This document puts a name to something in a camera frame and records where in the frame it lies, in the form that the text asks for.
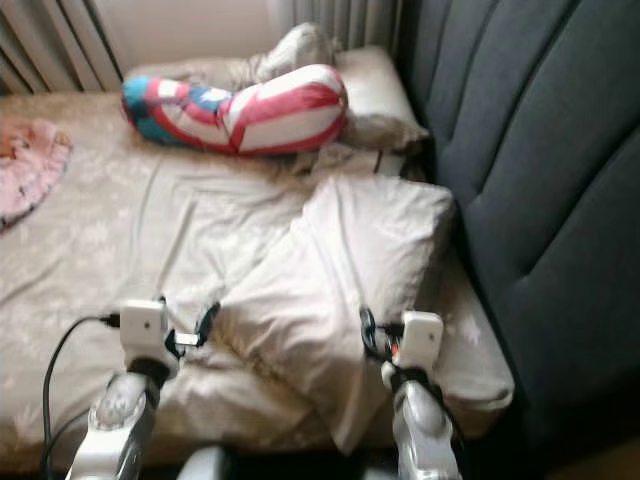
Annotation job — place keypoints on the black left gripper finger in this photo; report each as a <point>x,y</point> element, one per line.
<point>208,322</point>

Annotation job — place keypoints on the beige floral pillow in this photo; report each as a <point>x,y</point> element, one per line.
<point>345,270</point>

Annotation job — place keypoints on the pink cartoon blanket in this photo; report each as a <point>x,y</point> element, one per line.
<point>30,170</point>

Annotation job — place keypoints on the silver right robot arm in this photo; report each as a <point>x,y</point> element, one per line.
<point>420,430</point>

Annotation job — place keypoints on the beige floral bed sheet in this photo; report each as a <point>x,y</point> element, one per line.
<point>130,250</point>

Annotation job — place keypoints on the dark grey padded headboard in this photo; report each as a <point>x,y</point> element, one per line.
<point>550,200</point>

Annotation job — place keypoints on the red white blue bolster pillow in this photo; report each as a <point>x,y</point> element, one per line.
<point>275,112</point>

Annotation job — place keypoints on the grey pillow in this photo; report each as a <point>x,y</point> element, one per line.
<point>380,100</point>

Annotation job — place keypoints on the grey curtain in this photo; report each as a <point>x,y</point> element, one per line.
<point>340,20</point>
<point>50,45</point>

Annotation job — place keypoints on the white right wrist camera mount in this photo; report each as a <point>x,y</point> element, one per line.
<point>423,338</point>

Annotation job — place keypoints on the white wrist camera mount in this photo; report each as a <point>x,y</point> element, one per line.
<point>423,338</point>
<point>143,325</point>

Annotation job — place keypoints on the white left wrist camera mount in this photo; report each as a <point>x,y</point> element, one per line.
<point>143,325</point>

